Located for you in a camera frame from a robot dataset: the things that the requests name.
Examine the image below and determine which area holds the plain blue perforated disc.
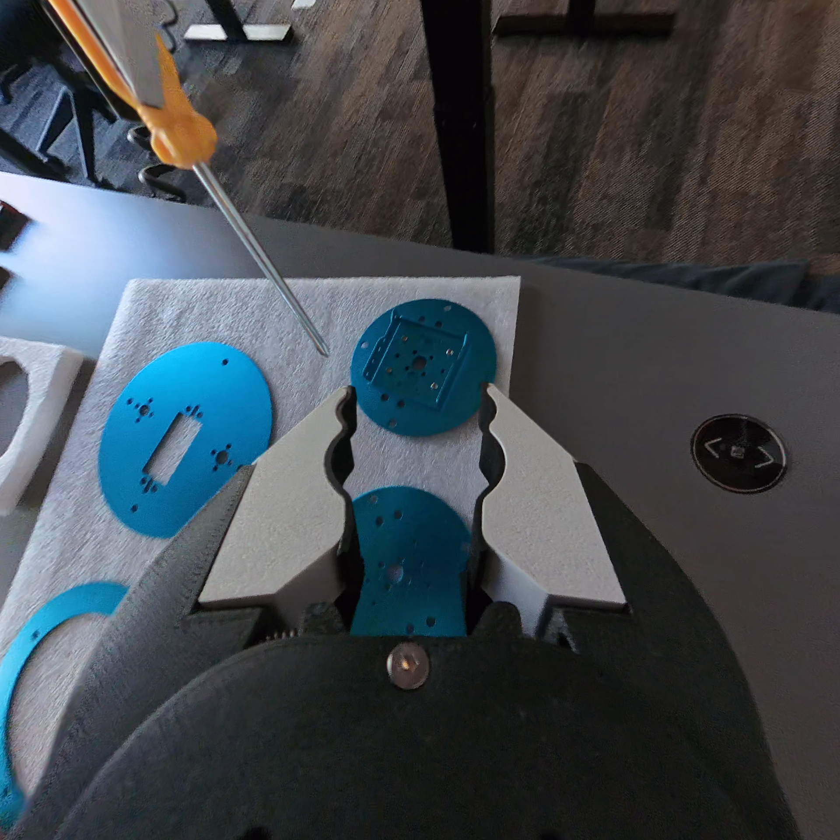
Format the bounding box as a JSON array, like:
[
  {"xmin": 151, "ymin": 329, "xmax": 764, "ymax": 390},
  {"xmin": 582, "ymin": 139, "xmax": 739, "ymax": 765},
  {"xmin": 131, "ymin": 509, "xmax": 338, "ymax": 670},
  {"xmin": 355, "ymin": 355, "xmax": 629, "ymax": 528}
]
[{"xmin": 350, "ymin": 486, "xmax": 473, "ymax": 637}]

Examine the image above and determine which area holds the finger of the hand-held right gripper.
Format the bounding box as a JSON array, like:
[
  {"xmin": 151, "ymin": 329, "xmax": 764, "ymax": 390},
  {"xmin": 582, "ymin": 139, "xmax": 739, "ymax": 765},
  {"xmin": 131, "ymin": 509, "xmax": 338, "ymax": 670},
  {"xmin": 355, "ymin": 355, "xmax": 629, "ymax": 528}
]
[{"xmin": 73, "ymin": 0, "xmax": 168, "ymax": 110}]

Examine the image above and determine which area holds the black coiled cable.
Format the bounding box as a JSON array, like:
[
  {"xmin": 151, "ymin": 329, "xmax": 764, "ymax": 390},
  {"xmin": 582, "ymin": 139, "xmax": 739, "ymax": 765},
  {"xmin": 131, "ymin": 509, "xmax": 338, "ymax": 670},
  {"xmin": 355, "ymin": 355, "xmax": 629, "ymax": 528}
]
[{"xmin": 128, "ymin": 0, "xmax": 198, "ymax": 201}]

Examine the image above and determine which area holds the blue disc with square bracket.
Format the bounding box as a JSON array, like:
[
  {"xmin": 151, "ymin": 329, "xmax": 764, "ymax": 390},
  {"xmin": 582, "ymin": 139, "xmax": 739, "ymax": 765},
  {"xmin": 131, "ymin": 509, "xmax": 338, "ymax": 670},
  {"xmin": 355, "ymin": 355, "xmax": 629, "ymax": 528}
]
[{"xmin": 350, "ymin": 298, "xmax": 496, "ymax": 438}]

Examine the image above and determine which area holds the grey desk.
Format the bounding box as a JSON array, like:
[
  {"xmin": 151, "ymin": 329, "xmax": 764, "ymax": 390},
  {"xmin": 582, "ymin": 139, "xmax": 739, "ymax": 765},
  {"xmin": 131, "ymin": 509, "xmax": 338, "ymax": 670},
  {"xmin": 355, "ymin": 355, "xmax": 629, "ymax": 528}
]
[{"xmin": 0, "ymin": 171, "xmax": 840, "ymax": 840}]

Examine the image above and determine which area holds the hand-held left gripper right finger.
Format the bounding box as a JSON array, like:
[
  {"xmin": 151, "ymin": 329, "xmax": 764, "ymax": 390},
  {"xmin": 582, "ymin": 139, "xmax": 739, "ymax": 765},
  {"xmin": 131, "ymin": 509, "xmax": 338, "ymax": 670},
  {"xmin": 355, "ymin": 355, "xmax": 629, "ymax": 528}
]
[{"xmin": 470, "ymin": 382, "xmax": 630, "ymax": 636}]

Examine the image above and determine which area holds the black vertical post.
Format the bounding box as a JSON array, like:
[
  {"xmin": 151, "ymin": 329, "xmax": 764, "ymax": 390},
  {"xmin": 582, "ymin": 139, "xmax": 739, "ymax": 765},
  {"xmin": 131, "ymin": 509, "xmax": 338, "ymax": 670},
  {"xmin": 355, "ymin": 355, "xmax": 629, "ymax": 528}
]
[{"xmin": 422, "ymin": 0, "xmax": 497, "ymax": 256}]

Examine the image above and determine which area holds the blue metal ring plate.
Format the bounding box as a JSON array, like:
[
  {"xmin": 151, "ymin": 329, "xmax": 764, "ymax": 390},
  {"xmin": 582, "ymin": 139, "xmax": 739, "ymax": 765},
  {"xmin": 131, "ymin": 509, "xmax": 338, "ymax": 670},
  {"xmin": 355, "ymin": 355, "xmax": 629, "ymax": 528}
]
[{"xmin": 0, "ymin": 582, "xmax": 130, "ymax": 815}]

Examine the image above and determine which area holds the round black desk button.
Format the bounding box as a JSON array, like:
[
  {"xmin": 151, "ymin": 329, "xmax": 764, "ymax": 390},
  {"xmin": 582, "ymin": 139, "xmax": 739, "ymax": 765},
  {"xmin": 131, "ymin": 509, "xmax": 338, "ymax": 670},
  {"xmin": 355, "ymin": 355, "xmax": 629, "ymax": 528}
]
[{"xmin": 690, "ymin": 413, "xmax": 788, "ymax": 493}]

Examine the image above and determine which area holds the black office stool chair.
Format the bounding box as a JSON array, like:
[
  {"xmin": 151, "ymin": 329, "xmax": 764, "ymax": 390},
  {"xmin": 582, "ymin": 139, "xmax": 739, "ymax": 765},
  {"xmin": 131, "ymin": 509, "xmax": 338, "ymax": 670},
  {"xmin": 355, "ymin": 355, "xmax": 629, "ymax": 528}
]
[{"xmin": 0, "ymin": 0, "xmax": 142, "ymax": 181}]

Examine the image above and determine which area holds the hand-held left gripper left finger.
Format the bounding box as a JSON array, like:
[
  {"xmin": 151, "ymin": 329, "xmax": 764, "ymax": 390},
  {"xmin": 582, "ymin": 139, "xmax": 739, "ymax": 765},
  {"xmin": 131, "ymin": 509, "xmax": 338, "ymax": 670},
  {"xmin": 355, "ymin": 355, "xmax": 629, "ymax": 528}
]
[{"xmin": 199, "ymin": 385, "xmax": 360, "ymax": 618}]

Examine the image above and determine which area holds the blue disc with rectangular slot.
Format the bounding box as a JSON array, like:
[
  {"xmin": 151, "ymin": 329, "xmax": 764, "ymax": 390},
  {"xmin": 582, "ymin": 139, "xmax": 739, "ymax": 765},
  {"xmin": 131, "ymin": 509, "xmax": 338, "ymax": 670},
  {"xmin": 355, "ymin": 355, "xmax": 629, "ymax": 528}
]
[{"xmin": 98, "ymin": 341, "xmax": 273, "ymax": 540}]

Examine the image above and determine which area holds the white foam frame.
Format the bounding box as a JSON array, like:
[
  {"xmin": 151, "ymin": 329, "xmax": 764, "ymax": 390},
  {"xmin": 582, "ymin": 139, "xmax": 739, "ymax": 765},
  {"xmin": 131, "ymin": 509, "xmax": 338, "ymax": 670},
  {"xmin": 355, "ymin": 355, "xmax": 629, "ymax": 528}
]
[{"xmin": 0, "ymin": 336, "xmax": 85, "ymax": 514}]

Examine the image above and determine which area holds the yellow handled screwdriver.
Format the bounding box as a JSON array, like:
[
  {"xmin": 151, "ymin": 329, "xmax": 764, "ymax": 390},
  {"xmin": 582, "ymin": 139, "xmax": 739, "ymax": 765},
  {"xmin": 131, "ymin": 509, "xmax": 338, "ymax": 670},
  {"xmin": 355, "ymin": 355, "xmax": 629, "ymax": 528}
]
[{"xmin": 47, "ymin": 0, "xmax": 331, "ymax": 358}]

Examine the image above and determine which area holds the small dark box red mark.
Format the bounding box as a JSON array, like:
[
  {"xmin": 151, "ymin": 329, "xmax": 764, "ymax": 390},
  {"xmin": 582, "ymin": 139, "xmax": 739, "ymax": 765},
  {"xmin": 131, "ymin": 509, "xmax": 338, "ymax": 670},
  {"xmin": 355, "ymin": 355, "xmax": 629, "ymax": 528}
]
[{"xmin": 0, "ymin": 200, "xmax": 32, "ymax": 253}]

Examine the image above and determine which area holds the black desk leg with foot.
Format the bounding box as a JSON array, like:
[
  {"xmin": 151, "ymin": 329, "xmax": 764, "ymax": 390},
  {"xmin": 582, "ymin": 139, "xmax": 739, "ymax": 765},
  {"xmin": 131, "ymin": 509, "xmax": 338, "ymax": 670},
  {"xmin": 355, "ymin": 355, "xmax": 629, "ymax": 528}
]
[{"xmin": 492, "ymin": 0, "xmax": 677, "ymax": 39}]

